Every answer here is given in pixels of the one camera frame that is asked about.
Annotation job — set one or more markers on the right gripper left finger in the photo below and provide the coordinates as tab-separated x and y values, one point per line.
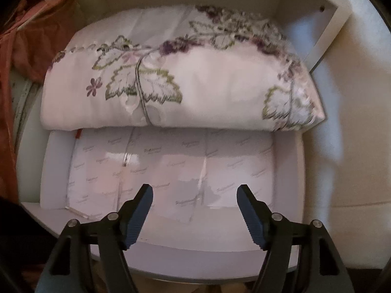
116	233

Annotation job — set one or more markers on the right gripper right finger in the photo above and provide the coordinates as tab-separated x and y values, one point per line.
272	232

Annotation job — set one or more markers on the cotton swab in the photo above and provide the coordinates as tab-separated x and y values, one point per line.
77	212

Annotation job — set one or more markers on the white open drawer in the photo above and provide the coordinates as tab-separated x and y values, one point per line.
195	232

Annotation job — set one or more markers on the glossy color paper sheets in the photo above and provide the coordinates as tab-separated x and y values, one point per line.
186	168

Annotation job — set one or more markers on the white floral embroidered pillow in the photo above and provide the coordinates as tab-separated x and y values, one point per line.
180	67

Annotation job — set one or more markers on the red blanket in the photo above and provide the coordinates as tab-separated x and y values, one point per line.
32	36

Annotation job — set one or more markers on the white nightstand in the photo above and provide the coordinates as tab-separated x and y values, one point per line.
275	3

